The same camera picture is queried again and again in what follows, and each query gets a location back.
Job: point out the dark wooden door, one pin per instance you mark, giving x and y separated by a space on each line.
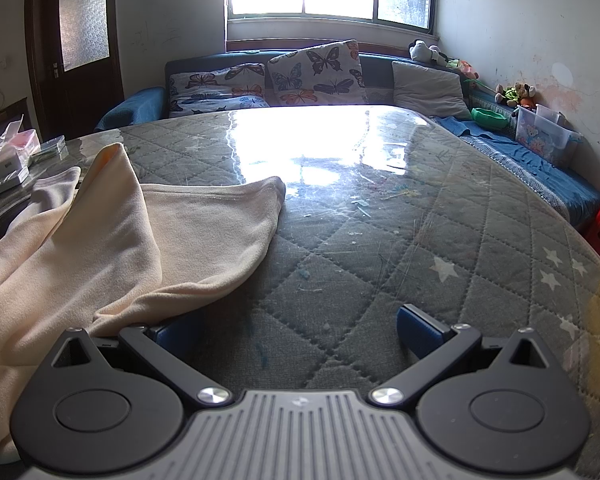
40 60

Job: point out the green plush toy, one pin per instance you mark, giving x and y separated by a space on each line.
510 95

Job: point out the pink tissue box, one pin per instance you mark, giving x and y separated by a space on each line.
20 145

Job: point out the black and white plush toy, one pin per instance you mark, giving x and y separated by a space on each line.
422 51

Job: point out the blue sofa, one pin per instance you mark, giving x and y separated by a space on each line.
140 105

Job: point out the white box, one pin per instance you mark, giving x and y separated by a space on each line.
2 167

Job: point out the blue sheet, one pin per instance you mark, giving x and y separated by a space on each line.
530 170

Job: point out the green bowl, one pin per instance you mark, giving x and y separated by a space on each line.
487 119

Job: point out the clear plastic container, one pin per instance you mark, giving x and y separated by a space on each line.
50 149

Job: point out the colourful toy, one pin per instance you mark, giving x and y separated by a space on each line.
462 67

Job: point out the clear plastic storage box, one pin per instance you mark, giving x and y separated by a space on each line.
540 140

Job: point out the long butterfly print pillow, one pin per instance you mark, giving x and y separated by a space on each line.
205 95

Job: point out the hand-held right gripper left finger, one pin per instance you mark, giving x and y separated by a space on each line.
177 336

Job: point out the brown plush toy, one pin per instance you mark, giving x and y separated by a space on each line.
527 91

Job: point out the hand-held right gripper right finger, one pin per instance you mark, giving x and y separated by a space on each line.
417 330

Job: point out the cream garment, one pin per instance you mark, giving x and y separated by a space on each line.
105 240

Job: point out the white wall socket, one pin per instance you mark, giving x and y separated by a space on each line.
2 65

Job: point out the square butterfly print cushion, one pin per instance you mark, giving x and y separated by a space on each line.
315 75

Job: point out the grey cushion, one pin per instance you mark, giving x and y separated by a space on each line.
430 92

